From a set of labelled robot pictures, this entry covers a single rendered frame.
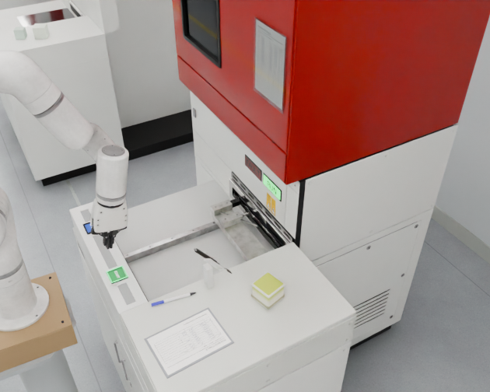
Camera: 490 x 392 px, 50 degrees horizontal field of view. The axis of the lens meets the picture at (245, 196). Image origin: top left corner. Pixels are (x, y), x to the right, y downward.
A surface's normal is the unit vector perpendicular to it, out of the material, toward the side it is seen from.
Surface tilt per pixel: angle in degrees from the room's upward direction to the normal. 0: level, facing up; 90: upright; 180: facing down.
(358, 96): 90
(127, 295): 0
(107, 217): 90
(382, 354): 0
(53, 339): 90
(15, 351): 90
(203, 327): 0
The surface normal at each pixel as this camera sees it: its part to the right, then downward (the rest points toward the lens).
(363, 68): 0.49, 0.55
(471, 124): -0.87, 0.31
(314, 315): 0.00, -0.77
